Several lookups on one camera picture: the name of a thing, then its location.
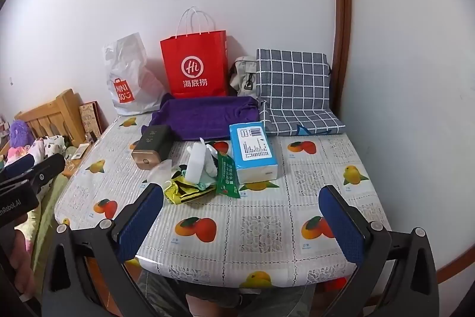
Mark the wooden bed headboard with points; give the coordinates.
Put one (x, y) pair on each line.
(55, 109)

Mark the white dotted cloth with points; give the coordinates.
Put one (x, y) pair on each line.
(55, 144)

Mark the person's left hand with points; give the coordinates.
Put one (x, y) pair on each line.
(24, 257)

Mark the brown wooden door frame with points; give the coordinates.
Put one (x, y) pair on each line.
(340, 23)

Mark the white plastic shopping bag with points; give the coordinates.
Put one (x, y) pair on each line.
(130, 68)

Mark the white fluffy cloth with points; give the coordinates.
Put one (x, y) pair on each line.
(211, 157)

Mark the grey checked fabric bag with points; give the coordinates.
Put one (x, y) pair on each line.
(293, 75)

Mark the brown wooden baseboard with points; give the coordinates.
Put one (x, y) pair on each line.
(454, 228)

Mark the dark green gold box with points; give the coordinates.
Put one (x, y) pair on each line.
(152, 142)

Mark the person's grey shorts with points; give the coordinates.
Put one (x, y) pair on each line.
(159, 291)

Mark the yellow black pouch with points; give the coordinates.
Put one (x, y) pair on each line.
(185, 192)

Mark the green printed packet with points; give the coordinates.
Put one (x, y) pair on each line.
(227, 177)

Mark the light green bed sheet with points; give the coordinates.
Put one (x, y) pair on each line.
(48, 213)

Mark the white sponge block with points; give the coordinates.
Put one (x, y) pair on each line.
(196, 164)

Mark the red paper bag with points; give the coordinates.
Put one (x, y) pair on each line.
(193, 57)

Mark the person's leg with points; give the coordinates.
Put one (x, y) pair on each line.
(211, 307)

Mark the beige canvas bag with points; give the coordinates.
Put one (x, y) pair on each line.
(241, 75)

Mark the purple plush toy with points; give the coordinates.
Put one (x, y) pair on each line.
(20, 133)

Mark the fruit print tablecloth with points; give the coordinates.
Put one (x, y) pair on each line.
(259, 228)

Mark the blue triangular tag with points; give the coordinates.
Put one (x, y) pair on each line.
(306, 131)

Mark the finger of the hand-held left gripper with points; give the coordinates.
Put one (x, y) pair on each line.
(50, 168)
(18, 165)

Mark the purple fabric basket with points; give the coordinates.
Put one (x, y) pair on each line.
(200, 116)

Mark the brown patterned box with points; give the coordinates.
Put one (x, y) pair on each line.
(89, 120)

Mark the grey checked cloth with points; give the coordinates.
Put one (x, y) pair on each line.
(297, 118)

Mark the blue tissue pack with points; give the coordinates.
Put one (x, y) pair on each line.
(252, 150)

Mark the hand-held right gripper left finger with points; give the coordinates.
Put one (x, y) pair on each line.
(143, 220)

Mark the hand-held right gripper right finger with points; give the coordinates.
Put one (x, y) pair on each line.
(341, 224)

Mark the mint green cloth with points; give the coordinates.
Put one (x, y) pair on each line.
(206, 186)

